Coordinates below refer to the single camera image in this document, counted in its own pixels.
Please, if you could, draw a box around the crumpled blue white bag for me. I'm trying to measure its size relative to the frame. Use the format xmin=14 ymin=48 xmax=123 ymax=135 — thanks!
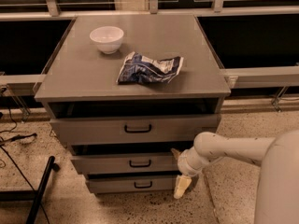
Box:
xmin=117 ymin=51 xmax=184 ymax=84

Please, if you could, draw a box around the metal rail bracket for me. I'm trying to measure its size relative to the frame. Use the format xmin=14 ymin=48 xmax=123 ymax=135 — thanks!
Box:
xmin=271 ymin=86 xmax=289 ymax=112

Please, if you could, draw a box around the grey drawer cabinet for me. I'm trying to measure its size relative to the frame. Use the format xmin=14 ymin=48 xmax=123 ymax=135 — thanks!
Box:
xmin=34 ymin=14 xmax=232 ymax=195

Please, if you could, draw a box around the black metal stand leg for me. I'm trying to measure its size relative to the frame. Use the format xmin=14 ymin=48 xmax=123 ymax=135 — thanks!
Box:
xmin=0 ymin=156 xmax=60 ymax=224

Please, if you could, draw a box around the grey top drawer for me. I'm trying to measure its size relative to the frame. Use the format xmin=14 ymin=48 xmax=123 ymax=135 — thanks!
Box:
xmin=50 ymin=114 xmax=221 ymax=145

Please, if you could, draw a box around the grey bottom drawer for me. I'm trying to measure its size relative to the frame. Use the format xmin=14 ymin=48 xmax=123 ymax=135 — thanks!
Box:
xmin=86 ymin=172 xmax=180 ymax=194

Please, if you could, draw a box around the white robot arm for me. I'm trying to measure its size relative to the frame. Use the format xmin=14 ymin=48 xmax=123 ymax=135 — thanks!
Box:
xmin=172 ymin=130 xmax=299 ymax=224

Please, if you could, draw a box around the black floor cable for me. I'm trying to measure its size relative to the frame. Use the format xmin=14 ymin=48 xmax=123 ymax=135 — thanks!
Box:
xmin=0 ymin=87 xmax=50 ymax=224

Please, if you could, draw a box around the grey drawer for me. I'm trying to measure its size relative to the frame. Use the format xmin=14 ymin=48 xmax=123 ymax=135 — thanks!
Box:
xmin=50 ymin=114 xmax=221 ymax=145
xmin=71 ymin=152 xmax=178 ymax=175
xmin=86 ymin=172 xmax=180 ymax=194

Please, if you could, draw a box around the white ceramic bowl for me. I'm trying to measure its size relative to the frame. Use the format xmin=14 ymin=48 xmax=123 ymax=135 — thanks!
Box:
xmin=90 ymin=26 xmax=124 ymax=54

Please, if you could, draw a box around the metal window railing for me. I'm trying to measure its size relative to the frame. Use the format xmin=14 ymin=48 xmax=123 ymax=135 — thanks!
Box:
xmin=0 ymin=0 xmax=299 ymax=89

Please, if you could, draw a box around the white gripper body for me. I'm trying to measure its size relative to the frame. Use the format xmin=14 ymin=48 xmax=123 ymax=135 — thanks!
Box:
xmin=178 ymin=148 xmax=206 ymax=177

